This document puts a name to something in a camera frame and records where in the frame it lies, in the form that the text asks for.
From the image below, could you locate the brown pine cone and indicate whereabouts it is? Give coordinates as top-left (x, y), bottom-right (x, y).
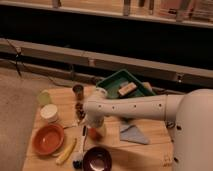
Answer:
top-left (75, 102), bottom-right (85, 120)

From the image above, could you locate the wooden block brush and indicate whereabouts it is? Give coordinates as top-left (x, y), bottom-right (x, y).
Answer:
top-left (118, 82), bottom-right (137, 97)

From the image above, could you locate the white cup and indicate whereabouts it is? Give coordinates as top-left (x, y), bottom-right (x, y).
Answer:
top-left (40, 104), bottom-right (58, 123)

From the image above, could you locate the small metal cup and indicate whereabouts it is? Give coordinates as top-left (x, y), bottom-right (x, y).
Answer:
top-left (72, 84), bottom-right (84, 100)

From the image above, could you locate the black cable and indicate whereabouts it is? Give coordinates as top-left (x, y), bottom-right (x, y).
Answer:
top-left (6, 39), bottom-right (24, 78)

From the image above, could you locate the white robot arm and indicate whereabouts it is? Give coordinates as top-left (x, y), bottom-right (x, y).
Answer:
top-left (83, 87), bottom-right (213, 171)

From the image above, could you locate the blue grey cloth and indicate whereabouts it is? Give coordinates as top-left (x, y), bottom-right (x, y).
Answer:
top-left (119, 123), bottom-right (150, 145)

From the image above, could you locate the small dark blue object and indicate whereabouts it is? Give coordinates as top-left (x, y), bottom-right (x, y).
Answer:
top-left (72, 153), bottom-right (83, 169)

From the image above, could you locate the yellow banana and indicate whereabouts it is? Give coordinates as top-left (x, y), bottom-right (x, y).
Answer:
top-left (55, 138), bottom-right (77, 165)

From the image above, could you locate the green tray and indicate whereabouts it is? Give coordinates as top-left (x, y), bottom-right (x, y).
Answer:
top-left (96, 69), bottom-right (154, 99)

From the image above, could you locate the red apple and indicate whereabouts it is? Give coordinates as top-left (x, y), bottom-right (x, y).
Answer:
top-left (88, 128), bottom-right (103, 141)

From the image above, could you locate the light green cup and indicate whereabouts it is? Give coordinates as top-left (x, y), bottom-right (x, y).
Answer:
top-left (37, 91), bottom-right (51, 106)

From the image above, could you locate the orange bowl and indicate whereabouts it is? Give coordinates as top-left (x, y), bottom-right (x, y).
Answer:
top-left (32, 124), bottom-right (65, 156)

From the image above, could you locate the purple bowl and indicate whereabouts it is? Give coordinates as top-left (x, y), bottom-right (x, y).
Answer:
top-left (83, 147), bottom-right (112, 171)

